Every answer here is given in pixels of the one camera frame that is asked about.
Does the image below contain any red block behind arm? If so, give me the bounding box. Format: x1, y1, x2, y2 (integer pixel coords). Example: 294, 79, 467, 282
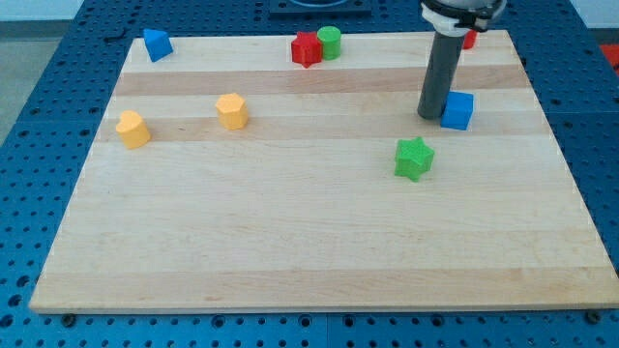
462, 30, 478, 50

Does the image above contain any green star block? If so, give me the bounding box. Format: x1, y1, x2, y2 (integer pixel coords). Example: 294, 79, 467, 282
394, 137, 435, 182

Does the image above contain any red star block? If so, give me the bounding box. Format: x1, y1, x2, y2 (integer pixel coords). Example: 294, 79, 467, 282
291, 32, 323, 68

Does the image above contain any wooden board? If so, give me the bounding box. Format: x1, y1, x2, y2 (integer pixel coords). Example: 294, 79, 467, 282
30, 30, 618, 314

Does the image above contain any yellow hexagon block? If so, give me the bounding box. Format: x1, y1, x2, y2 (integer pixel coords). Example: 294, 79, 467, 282
216, 93, 249, 131

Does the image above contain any green cylinder block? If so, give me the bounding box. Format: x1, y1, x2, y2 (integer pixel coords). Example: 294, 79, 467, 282
317, 26, 341, 60

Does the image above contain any blue cube block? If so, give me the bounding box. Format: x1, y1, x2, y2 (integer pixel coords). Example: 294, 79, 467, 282
440, 91, 475, 131

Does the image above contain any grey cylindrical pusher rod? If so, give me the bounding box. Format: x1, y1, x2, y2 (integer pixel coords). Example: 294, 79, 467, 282
417, 32, 464, 120

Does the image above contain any yellow heart block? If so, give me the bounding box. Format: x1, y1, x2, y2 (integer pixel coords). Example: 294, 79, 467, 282
115, 110, 151, 149

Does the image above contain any blue triangle block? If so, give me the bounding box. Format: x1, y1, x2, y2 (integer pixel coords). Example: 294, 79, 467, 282
143, 28, 173, 62

